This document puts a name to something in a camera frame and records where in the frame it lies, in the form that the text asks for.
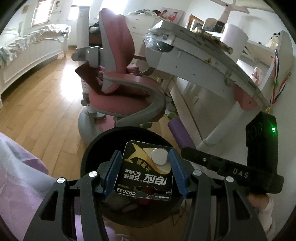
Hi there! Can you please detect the black battery card package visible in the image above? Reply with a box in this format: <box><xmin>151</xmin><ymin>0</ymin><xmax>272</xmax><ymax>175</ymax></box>
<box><xmin>114</xmin><ymin>141</ymin><xmax>174</xmax><ymax>201</ymax></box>

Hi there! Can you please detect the black trash bin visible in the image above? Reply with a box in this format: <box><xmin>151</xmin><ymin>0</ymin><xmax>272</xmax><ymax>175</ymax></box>
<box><xmin>80</xmin><ymin>127</ymin><xmax>184</xmax><ymax>227</ymax></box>

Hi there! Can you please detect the right hand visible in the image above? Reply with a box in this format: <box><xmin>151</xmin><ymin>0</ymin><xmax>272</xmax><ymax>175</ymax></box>
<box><xmin>247</xmin><ymin>194</ymin><xmax>269</xmax><ymax>209</ymax></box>

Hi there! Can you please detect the purple round rug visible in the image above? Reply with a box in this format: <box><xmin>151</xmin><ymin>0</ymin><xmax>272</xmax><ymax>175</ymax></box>
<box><xmin>1</xmin><ymin>135</ymin><xmax>116</xmax><ymax>240</ymax></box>

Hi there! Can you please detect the purple foam roller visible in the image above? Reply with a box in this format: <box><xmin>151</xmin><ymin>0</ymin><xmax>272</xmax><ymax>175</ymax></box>
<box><xmin>168</xmin><ymin>117</ymin><xmax>196</xmax><ymax>150</ymax></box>

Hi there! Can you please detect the white study desk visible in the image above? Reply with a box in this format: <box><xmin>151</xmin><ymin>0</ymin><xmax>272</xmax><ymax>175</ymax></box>
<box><xmin>144</xmin><ymin>21</ymin><xmax>293</xmax><ymax>150</ymax></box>

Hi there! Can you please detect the pink grey desk chair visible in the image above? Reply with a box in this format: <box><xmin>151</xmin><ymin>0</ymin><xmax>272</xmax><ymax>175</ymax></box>
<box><xmin>72</xmin><ymin>6</ymin><xmax>166</xmax><ymax>144</ymax></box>

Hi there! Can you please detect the white paper roll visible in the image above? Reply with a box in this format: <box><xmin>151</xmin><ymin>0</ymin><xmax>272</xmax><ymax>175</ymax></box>
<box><xmin>220</xmin><ymin>23</ymin><xmax>248</xmax><ymax>63</ymax></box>

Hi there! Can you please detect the white bed with bedding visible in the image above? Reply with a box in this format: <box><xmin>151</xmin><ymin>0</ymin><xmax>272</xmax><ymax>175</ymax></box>
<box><xmin>0</xmin><ymin>22</ymin><xmax>72</xmax><ymax>110</ymax></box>

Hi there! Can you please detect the white dresser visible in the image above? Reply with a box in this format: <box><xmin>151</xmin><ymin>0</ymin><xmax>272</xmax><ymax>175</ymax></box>
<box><xmin>125</xmin><ymin>15</ymin><xmax>161</xmax><ymax>56</ymax></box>

